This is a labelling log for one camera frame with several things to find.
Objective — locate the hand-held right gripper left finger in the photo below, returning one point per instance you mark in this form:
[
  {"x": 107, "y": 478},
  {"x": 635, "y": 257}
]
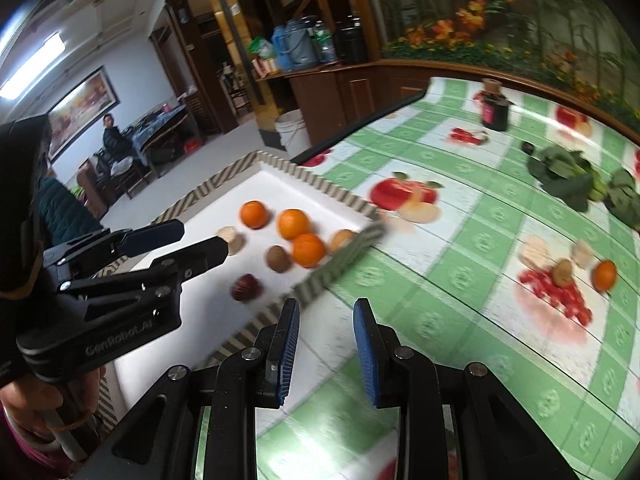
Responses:
[{"x": 287, "y": 345}]

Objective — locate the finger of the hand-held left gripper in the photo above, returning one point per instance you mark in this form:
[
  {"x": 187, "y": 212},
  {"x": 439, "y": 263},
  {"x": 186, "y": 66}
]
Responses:
[
  {"x": 150, "y": 237},
  {"x": 200, "y": 255}
]

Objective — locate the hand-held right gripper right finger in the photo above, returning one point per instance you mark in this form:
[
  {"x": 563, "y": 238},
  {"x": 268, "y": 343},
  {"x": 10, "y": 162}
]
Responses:
[{"x": 365, "y": 355}]

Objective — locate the white tray with striped rim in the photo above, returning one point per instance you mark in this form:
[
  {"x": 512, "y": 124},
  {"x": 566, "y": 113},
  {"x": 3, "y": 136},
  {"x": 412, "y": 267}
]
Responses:
[{"x": 220, "y": 205}]

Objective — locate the dark red fruit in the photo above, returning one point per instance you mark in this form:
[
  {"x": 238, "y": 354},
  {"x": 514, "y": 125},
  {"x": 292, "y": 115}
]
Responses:
[{"x": 245, "y": 287}]

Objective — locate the orange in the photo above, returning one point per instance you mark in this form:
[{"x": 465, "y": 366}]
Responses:
[
  {"x": 605, "y": 275},
  {"x": 254, "y": 214},
  {"x": 293, "y": 223},
  {"x": 308, "y": 250}
]

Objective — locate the brown round fruit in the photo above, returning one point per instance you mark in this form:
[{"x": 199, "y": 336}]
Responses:
[
  {"x": 562, "y": 271},
  {"x": 341, "y": 240},
  {"x": 277, "y": 258}
]

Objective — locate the person's left forearm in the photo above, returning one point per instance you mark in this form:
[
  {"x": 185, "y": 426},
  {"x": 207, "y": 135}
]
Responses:
[{"x": 20, "y": 457}]

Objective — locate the person's left hand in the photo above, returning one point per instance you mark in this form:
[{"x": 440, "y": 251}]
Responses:
[{"x": 25, "y": 405}]

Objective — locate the person's dark quilted jacket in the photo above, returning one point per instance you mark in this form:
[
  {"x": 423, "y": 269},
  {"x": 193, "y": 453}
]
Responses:
[{"x": 65, "y": 210}]

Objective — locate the dining table with blue cloth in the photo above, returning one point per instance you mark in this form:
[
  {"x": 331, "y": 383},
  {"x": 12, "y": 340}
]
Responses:
[{"x": 165, "y": 127}]

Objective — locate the green checked fruit-print tablecloth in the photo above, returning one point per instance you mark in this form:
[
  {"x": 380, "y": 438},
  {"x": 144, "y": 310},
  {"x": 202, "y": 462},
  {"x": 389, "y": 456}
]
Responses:
[{"x": 450, "y": 260}]

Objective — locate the white plastic bucket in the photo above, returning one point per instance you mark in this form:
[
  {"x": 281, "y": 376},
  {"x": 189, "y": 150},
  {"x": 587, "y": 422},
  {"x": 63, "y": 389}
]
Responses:
[{"x": 291, "y": 135}]

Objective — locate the wooden chair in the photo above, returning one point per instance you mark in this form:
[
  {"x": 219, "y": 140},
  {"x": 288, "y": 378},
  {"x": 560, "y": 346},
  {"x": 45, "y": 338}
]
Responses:
[{"x": 235, "y": 90}]

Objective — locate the pink box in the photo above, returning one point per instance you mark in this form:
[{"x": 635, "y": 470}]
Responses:
[{"x": 266, "y": 67}]

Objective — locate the ceiling light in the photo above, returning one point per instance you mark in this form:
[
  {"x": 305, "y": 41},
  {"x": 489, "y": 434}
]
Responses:
[{"x": 30, "y": 67}]

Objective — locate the green snack packet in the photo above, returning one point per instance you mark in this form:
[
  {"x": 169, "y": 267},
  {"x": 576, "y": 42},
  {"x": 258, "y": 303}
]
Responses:
[{"x": 261, "y": 47}]

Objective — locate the wooden sideboard cabinet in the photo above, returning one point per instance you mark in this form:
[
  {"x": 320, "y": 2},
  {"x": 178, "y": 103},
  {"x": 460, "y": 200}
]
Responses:
[{"x": 350, "y": 95}]

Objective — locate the blue plastic jug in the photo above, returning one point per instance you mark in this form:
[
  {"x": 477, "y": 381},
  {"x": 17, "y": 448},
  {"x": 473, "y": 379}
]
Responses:
[{"x": 295, "y": 47}]

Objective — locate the black pot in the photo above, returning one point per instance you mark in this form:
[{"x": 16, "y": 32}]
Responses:
[{"x": 351, "y": 42}]

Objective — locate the dark leafy greens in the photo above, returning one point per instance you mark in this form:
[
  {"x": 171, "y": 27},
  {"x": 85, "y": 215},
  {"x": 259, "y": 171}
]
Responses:
[
  {"x": 625, "y": 200},
  {"x": 565, "y": 175}
]

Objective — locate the dark jar with cork lid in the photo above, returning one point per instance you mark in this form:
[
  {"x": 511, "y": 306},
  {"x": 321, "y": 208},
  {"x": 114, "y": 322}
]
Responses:
[{"x": 494, "y": 110}]

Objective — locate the framed wall painting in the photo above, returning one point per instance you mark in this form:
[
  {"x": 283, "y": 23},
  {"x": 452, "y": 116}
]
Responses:
[{"x": 82, "y": 110}]

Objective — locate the flower garden wall mural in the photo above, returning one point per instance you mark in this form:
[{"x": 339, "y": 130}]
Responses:
[{"x": 500, "y": 5}]

